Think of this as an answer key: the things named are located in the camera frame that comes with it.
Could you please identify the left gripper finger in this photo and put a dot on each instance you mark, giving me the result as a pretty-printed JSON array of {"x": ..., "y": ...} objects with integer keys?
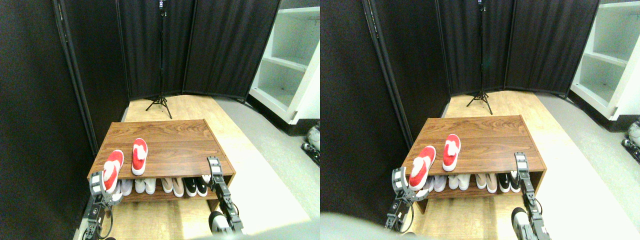
[
  {"x": 400, "y": 181},
  {"x": 421, "y": 195},
  {"x": 97, "y": 184},
  {"x": 116, "y": 198}
]

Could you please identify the red shoe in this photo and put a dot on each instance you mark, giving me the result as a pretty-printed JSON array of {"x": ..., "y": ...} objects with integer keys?
[
  {"x": 451, "y": 152},
  {"x": 114, "y": 165},
  {"x": 422, "y": 167},
  {"x": 140, "y": 155}
]

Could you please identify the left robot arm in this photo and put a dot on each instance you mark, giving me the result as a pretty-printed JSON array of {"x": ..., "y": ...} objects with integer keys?
[
  {"x": 395, "y": 222},
  {"x": 92, "y": 225}
]

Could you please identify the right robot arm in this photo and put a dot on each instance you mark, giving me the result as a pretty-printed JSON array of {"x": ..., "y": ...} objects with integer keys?
[
  {"x": 537, "y": 220},
  {"x": 232, "y": 215}
]

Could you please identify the pale lilac shoe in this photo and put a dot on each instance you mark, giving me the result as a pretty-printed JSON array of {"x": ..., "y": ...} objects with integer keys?
[
  {"x": 127, "y": 187},
  {"x": 439, "y": 183},
  {"x": 119, "y": 187},
  {"x": 429, "y": 182}
]

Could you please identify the black shoe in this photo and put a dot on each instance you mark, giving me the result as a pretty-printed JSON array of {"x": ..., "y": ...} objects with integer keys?
[
  {"x": 190, "y": 187},
  {"x": 514, "y": 185},
  {"x": 201, "y": 187},
  {"x": 504, "y": 183}
]

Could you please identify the white shoe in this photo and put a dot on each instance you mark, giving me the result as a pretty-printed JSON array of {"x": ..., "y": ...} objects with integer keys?
[
  {"x": 150, "y": 186},
  {"x": 453, "y": 182},
  {"x": 464, "y": 182},
  {"x": 140, "y": 185}
]

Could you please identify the beige shoe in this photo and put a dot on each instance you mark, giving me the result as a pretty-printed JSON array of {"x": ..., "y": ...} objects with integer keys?
[
  {"x": 178, "y": 187},
  {"x": 480, "y": 181},
  {"x": 166, "y": 185},
  {"x": 492, "y": 183}
]

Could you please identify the brown shoe rack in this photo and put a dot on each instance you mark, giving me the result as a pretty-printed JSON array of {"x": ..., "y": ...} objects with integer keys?
[
  {"x": 175, "y": 145},
  {"x": 485, "y": 142}
]

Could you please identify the white and black machine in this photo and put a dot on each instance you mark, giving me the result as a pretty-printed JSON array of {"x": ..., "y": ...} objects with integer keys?
[
  {"x": 634, "y": 134},
  {"x": 314, "y": 137}
]

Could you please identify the black curtain stand pole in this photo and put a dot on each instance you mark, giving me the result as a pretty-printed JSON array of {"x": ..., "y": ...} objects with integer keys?
[
  {"x": 75, "y": 75},
  {"x": 387, "y": 75}
]

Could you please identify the white shelf unit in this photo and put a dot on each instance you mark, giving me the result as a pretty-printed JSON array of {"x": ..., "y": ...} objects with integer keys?
[
  {"x": 600, "y": 80},
  {"x": 280, "y": 85}
]

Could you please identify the black tripod stand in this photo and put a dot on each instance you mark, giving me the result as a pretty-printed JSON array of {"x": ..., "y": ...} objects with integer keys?
[
  {"x": 482, "y": 50},
  {"x": 162, "y": 50}
]

